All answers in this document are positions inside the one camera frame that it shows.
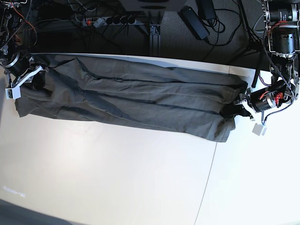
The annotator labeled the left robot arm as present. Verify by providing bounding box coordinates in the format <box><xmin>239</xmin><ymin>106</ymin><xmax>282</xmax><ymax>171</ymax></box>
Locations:
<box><xmin>230</xmin><ymin>0</ymin><xmax>300</xmax><ymax>125</ymax></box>

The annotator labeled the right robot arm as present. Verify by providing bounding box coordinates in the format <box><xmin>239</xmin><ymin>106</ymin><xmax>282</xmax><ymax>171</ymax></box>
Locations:
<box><xmin>0</xmin><ymin>0</ymin><xmax>47</xmax><ymax>91</ymax></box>

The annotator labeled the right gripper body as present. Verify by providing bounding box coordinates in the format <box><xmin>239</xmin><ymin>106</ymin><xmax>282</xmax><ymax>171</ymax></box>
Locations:
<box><xmin>0</xmin><ymin>52</ymin><xmax>48</xmax><ymax>88</ymax></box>

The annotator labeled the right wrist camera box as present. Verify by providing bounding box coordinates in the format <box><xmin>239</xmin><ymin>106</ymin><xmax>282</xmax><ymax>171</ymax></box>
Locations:
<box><xmin>5</xmin><ymin>86</ymin><xmax>21</xmax><ymax>100</ymax></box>

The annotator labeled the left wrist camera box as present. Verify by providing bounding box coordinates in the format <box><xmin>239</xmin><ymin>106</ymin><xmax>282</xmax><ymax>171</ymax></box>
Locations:
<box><xmin>252</xmin><ymin>123</ymin><xmax>267</xmax><ymax>136</ymax></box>

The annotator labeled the black power adapter brick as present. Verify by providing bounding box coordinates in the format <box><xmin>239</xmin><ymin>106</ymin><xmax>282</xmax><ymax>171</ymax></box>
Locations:
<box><xmin>179</xmin><ymin>6</ymin><xmax>210</xmax><ymax>40</ymax></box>

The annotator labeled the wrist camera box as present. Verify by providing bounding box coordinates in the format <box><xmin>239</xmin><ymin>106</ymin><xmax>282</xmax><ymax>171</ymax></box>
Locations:
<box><xmin>5</xmin><ymin>86</ymin><xmax>21</xmax><ymax>100</ymax></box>
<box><xmin>252</xmin><ymin>123</ymin><xmax>267</xmax><ymax>136</ymax></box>

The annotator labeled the aluminium frame post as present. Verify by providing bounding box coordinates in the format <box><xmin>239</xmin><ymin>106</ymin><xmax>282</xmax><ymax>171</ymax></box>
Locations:
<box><xmin>147</xmin><ymin>11</ymin><xmax>162</xmax><ymax>57</ymax></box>

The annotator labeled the dark grey T-shirt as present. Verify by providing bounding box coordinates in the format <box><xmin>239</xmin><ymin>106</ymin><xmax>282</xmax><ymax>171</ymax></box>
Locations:
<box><xmin>15</xmin><ymin>54</ymin><xmax>248</xmax><ymax>143</ymax></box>

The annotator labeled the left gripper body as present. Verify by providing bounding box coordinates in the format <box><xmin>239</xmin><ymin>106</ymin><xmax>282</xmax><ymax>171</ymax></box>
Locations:
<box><xmin>234</xmin><ymin>90</ymin><xmax>281</xmax><ymax>122</ymax></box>

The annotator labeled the black tripod stand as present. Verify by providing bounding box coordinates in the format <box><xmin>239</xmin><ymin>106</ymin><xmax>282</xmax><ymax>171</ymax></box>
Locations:
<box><xmin>228</xmin><ymin>0</ymin><xmax>263</xmax><ymax>65</ymax></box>

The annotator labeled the power strip with red switch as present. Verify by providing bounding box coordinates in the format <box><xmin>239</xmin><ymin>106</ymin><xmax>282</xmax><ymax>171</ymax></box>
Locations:
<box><xmin>81</xmin><ymin>16</ymin><xmax>138</xmax><ymax>28</ymax></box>

